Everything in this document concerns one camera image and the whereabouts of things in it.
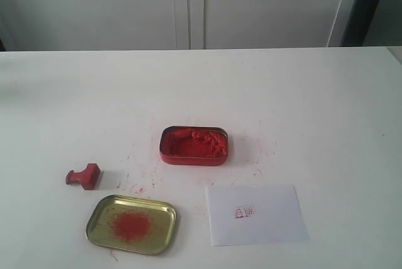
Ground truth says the white paper sheet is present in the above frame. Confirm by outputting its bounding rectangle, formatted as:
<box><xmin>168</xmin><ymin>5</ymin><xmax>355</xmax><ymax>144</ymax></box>
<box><xmin>205</xmin><ymin>185</ymin><xmax>309</xmax><ymax>246</ymax></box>

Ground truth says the red ink paste tin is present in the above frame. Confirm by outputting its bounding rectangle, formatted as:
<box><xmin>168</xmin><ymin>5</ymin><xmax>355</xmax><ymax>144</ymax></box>
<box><xmin>160</xmin><ymin>126</ymin><xmax>229</xmax><ymax>167</ymax></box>

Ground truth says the red stamp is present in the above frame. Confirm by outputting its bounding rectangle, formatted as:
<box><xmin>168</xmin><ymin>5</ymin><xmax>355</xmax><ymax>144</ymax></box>
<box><xmin>65</xmin><ymin>163</ymin><xmax>101</xmax><ymax>190</ymax></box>

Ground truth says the dark vertical post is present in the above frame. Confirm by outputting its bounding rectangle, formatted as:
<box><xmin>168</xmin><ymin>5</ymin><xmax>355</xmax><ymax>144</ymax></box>
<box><xmin>340</xmin><ymin>0</ymin><xmax>380</xmax><ymax>47</ymax></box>

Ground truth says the white cabinet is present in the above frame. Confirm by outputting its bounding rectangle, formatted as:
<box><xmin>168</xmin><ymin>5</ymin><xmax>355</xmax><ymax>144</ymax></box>
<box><xmin>0</xmin><ymin>0</ymin><xmax>368</xmax><ymax>52</ymax></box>

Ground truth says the gold tin lid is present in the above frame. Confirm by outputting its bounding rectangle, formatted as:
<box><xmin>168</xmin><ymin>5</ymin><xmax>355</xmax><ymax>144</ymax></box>
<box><xmin>85</xmin><ymin>195</ymin><xmax>177</xmax><ymax>256</ymax></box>

